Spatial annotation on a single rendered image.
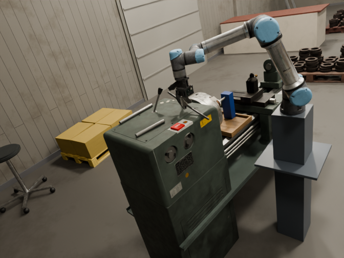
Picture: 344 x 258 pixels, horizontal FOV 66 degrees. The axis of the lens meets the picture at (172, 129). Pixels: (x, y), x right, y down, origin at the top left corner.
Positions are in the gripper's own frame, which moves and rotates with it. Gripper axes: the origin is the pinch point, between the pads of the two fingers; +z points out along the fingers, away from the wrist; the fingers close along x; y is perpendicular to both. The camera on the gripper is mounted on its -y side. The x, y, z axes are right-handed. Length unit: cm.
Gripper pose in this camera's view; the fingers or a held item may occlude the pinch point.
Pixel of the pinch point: (184, 106)
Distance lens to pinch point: 166.9
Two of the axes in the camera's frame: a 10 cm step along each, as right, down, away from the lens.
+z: 2.1, 8.7, 4.5
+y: 7.0, 1.9, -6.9
